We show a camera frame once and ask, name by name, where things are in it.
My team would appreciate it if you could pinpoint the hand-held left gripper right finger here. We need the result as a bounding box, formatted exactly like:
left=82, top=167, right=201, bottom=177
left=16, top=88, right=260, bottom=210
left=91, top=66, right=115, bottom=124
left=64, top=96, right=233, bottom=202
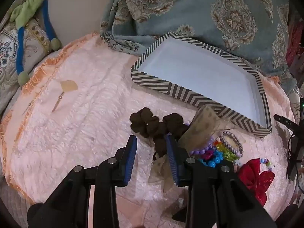
left=165, top=134, right=277, bottom=228

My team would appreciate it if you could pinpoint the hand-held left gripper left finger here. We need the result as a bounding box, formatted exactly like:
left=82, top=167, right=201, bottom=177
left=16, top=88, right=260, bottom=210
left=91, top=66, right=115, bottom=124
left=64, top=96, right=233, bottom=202
left=27, top=135, right=138, bottom=228

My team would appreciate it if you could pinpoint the purple bead bracelet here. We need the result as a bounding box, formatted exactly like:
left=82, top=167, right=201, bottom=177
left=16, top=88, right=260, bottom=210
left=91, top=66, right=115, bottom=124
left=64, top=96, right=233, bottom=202
left=189, top=135, right=214, bottom=158

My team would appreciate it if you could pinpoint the colourful round bead bracelet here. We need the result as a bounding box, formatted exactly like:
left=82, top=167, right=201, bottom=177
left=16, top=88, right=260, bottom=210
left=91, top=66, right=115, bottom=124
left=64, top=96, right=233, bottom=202
left=259, top=157, right=272, bottom=170

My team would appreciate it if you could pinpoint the brown scrunchie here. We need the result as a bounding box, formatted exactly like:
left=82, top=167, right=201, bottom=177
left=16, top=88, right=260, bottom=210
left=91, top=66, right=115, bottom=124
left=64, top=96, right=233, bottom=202
left=129, top=107, right=189, bottom=158

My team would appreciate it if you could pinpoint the blue star bead bracelet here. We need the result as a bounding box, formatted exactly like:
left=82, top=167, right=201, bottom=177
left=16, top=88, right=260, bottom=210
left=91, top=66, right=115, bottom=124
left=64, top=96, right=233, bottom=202
left=199, top=151, right=225, bottom=169

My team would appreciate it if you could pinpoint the rainbow crystal bead bracelet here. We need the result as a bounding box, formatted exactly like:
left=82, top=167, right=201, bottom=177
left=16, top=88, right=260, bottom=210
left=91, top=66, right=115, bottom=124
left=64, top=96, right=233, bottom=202
left=202, top=141, right=228, bottom=159

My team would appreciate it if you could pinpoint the beige leopard ribbon bow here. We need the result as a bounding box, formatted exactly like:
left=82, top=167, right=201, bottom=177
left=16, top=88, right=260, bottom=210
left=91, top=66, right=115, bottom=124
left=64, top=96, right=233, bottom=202
left=148, top=104, right=235, bottom=193

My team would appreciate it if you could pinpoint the red velvet bow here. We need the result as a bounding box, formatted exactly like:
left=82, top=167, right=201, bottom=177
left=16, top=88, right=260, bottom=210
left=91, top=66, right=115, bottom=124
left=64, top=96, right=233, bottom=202
left=237, top=158, right=276, bottom=207

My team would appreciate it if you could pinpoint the green crystal bead bracelet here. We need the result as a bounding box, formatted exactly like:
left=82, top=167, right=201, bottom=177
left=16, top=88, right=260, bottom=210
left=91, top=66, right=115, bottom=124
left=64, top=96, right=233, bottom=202
left=221, top=148, right=241, bottom=161

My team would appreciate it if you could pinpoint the grey spiral hair tie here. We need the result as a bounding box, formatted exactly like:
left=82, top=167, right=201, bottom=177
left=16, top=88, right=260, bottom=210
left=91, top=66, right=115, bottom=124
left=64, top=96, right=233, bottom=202
left=218, top=131, right=244, bottom=158

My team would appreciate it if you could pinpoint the striped cardboard box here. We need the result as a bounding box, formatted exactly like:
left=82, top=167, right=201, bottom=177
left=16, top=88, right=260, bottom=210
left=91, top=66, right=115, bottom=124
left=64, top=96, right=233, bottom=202
left=130, top=32, right=273, bottom=139

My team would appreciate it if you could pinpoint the pink quilted bedspread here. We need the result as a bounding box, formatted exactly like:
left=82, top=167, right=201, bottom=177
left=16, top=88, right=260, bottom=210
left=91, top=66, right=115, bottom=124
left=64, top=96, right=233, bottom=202
left=0, top=32, right=295, bottom=228

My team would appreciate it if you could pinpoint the red patterned cloth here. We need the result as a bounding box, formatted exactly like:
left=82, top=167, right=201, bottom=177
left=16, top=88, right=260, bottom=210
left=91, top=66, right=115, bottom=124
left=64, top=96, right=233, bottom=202
left=285, top=21, right=304, bottom=64

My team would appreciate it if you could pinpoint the grey quilted cloth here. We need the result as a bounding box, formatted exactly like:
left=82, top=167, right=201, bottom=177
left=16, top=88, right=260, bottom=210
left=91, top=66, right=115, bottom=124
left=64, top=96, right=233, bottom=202
left=0, top=176, right=31, bottom=219

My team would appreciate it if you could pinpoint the blue damask blanket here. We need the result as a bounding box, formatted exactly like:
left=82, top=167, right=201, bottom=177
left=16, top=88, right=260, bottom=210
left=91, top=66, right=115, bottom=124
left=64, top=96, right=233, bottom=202
left=100, top=0, right=301, bottom=121

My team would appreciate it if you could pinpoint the embroidered floral cushion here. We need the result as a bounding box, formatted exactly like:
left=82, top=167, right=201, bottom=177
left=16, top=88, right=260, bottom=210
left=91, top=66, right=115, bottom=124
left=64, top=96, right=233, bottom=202
left=0, top=18, right=55, bottom=114

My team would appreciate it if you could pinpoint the green and blue plush toy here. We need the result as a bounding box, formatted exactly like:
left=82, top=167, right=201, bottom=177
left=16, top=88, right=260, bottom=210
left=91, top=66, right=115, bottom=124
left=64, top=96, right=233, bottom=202
left=9, top=0, right=63, bottom=86

